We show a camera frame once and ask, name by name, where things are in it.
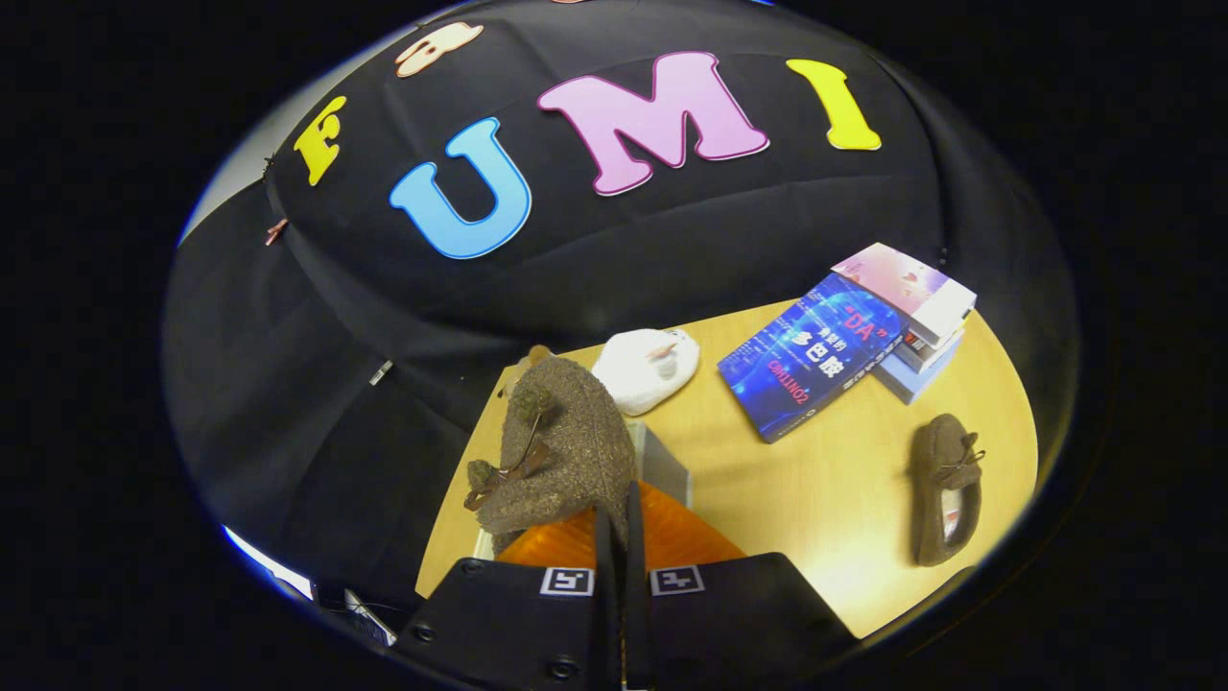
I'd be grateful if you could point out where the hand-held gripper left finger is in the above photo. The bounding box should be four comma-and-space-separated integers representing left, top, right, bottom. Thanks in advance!
389, 507, 620, 691

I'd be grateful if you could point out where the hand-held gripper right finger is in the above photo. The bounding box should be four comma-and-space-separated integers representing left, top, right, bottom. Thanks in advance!
626, 480, 857, 691

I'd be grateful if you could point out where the pink cover book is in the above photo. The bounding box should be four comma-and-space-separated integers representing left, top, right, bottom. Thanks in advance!
831, 242, 978, 346

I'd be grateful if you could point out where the grey fabric storage box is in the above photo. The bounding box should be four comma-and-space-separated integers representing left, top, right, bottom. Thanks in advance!
473, 419, 692, 560

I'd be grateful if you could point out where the white plush toy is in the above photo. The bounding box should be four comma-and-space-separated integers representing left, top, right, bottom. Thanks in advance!
591, 328, 700, 417

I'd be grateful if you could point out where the white book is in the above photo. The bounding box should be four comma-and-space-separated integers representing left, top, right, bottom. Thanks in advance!
897, 326, 965, 373

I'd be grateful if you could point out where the black backdrop cloth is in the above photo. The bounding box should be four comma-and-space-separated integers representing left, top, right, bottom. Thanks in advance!
163, 0, 1080, 615

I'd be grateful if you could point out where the light blue book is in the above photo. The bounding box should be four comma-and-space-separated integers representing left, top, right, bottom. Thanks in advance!
873, 331, 965, 406

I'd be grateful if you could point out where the dark blue book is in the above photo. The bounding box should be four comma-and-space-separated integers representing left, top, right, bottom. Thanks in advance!
717, 273, 910, 444

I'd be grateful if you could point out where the brown fuzzy shoe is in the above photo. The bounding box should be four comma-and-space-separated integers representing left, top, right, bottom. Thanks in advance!
464, 357, 636, 558
909, 414, 986, 567

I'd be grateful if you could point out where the brown striped plush toy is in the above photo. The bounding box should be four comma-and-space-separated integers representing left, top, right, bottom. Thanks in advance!
499, 345, 555, 399

